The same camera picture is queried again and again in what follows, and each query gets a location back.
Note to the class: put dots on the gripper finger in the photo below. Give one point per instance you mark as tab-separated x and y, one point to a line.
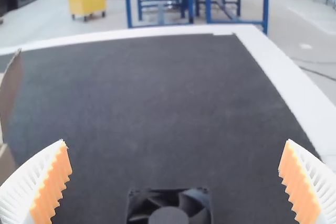
23	197
312	195

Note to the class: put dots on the black square fan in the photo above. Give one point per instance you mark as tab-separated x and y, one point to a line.
170	213

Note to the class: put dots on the cardboard box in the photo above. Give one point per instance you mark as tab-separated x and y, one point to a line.
10	90

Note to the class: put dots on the black mat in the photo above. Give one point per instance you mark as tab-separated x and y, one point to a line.
157	103

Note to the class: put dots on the blue metal frame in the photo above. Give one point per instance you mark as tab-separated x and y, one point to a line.
130	3
236	21

